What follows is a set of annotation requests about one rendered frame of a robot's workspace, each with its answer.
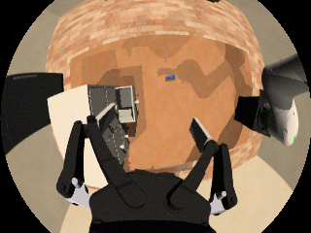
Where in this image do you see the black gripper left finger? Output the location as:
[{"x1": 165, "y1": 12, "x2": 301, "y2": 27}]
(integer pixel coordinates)
[{"x1": 56, "y1": 103, "x2": 146, "y2": 210}]

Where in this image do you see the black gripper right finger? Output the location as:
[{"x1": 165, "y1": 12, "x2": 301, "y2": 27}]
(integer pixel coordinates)
[{"x1": 167, "y1": 117, "x2": 238, "y2": 216}]

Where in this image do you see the grey small chest of drawers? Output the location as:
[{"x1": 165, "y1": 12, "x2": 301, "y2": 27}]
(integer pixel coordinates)
[{"x1": 48, "y1": 84, "x2": 120, "y2": 188}]

